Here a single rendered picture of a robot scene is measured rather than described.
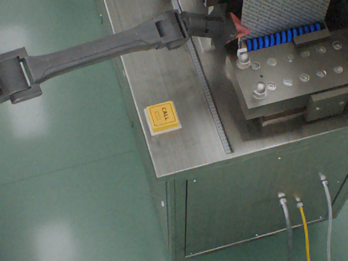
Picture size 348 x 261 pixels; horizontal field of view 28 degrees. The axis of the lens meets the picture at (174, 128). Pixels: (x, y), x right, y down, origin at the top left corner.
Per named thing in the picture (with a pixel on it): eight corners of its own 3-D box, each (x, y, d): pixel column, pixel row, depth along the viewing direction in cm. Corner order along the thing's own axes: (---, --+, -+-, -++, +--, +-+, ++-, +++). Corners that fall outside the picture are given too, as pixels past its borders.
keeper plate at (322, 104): (303, 115, 186) (311, 94, 177) (338, 106, 188) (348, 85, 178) (307, 123, 185) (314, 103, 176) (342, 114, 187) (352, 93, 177)
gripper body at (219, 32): (222, 52, 176) (198, 50, 172) (210, 20, 181) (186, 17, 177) (237, 36, 172) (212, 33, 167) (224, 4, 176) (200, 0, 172)
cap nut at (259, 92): (250, 89, 176) (251, 79, 172) (263, 85, 177) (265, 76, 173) (254, 100, 175) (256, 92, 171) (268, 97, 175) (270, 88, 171)
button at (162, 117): (146, 110, 189) (146, 106, 186) (171, 104, 189) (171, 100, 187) (153, 133, 185) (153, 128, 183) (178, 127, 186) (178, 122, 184)
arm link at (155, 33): (12, 100, 150) (-6, 53, 150) (10, 106, 155) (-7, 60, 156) (189, 43, 164) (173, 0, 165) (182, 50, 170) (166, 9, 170)
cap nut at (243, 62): (233, 59, 180) (235, 49, 176) (247, 55, 181) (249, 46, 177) (238, 71, 179) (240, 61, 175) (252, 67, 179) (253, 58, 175)
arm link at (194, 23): (187, 29, 166) (184, 7, 167) (171, 39, 171) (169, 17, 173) (210, 32, 170) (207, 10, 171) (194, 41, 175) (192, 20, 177)
